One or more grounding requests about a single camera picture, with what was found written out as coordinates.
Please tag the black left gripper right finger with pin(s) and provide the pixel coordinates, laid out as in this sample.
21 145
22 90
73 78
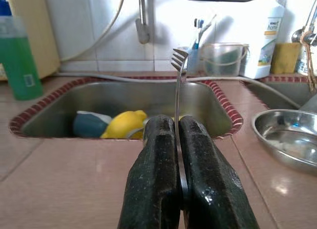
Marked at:
213 184

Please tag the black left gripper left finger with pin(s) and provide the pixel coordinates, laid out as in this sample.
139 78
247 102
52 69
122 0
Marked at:
148 177

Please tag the yellow plastic bowl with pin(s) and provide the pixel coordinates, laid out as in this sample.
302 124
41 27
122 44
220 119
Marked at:
123 126

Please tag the blue-grey mug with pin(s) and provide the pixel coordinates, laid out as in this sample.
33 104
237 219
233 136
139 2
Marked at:
89 126

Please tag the steel fork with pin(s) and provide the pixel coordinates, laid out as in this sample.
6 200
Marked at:
178 95

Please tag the stainless steel bowl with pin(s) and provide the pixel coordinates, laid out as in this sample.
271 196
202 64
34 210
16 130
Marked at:
292 140

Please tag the steel sink basin with drain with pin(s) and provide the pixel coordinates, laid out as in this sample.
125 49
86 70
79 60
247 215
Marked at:
148 98

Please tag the steel sink basin under faucet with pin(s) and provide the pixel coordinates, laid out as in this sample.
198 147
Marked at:
284 95

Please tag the clear plastic tub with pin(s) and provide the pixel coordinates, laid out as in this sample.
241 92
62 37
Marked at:
223 63

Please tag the clear toothbrush cup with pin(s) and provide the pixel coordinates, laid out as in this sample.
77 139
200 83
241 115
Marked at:
193 63

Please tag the white detergent bottle yellow cap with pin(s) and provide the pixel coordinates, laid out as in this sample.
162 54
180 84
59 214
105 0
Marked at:
267 53

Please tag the dark yellow sponge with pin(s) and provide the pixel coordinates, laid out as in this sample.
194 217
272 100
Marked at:
284 58

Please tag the green dish soap bottle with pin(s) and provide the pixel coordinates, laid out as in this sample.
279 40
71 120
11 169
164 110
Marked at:
19 65

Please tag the chrome gooseneck faucet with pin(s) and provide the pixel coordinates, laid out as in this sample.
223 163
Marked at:
299 36

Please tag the beige water purifier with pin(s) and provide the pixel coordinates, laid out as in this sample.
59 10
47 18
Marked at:
42 28

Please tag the steel wall tap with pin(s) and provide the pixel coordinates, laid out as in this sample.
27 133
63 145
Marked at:
143 28

